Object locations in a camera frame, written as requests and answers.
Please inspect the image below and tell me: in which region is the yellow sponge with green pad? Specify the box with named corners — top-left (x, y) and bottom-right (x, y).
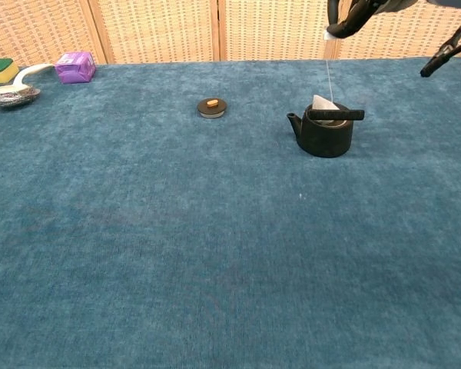
top-left (0, 58), bottom-right (20, 84)

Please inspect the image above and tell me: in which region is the black lid with orange knob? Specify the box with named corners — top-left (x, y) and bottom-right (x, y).
top-left (196, 97), bottom-right (228, 119)

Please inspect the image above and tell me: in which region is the blue tablecloth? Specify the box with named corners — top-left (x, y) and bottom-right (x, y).
top-left (0, 57), bottom-right (461, 369)

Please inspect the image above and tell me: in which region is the wicker folding screen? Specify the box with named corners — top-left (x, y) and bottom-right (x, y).
top-left (0, 0), bottom-right (461, 68)

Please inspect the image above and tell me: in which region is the patterned ceramic bowl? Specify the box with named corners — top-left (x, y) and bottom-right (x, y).
top-left (0, 84), bottom-right (41, 108)

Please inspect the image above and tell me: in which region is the white ceramic spoon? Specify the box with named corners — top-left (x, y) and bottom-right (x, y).
top-left (12, 63), bottom-right (57, 88)

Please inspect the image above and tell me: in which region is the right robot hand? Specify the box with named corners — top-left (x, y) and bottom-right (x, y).
top-left (326, 0), bottom-right (427, 40)

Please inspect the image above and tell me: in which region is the purple paper box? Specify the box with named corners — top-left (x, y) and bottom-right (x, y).
top-left (55, 51), bottom-right (98, 85)

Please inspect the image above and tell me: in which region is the tea bag with string tag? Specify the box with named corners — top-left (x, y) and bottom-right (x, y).
top-left (311, 30), bottom-right (342, 126)

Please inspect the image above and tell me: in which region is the black teapot with bar handle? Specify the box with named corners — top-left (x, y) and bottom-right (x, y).
top-left (286, 101), bottom-right (366, 159)

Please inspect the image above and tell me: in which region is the black cable with connector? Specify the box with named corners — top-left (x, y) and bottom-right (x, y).
top-left (420, 9), bottom-right (461, 78)

